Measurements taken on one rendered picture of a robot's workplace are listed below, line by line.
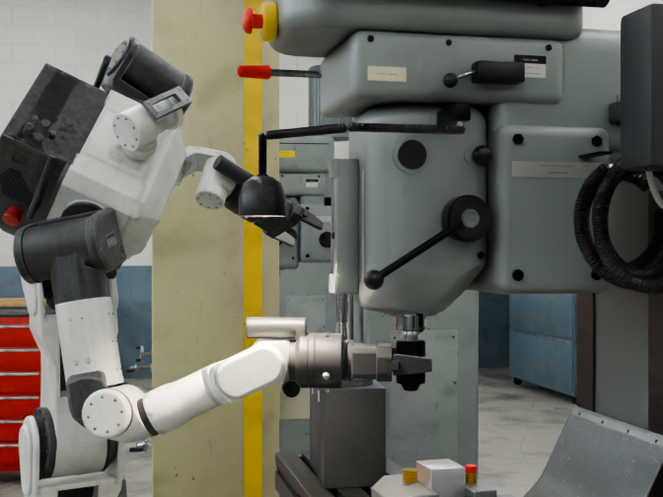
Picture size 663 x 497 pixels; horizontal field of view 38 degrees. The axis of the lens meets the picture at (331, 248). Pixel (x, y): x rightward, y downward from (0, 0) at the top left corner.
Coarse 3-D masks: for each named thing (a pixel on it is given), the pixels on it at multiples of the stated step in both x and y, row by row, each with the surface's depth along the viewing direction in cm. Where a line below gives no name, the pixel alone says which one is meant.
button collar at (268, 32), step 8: (264, 8) 146; (272, 8) 146; (264, 16) 146; (272, 16) 146; (264, 24) 146; (272, 24) 146; (264, 32) 146; (272, 32) 146; (264, 40) 148; (272, 40) 148
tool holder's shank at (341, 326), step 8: (336, 296) 195; (344, 296) 195; (336, 304) 195; (344, 304) 195; (336, 312) 195; (344, 312) 195; (336, 320) 195; (344, 320) 195; (336, 328) 195; (344, 328) 195; (344, 336) 195
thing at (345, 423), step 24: (360, 384) 182; (312, 408) 196; (336, 408) 180; (360, 408) 180; (384, 408) 181; (312, 432) 196; (336, 432) 180; (360, 432) 180; (384, 432) 181; (312, 456) 196; (336, 456) 180; (360, 456) 180; (384, 456) 181; (336, 480) 180; (360, 480) 180
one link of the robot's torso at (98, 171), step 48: (48, 96) 169; (96, 96) 174; (0, 144) 162; (48, 144) 163; (96, 144) 168; (0, 192) 171; (48, 192) 169; (96, 192) 163; (144, 192) 166; (144, 240) 173
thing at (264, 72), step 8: (240, 72) 157; (248, 72) 157; (256, 72) 157; (264, 72) 157; (272, 72) 158; (280, 72) 159; (288, 72) 159; (296, 72) 159; (304, 72) 159; (312, 72) 160; (320, 72) 160
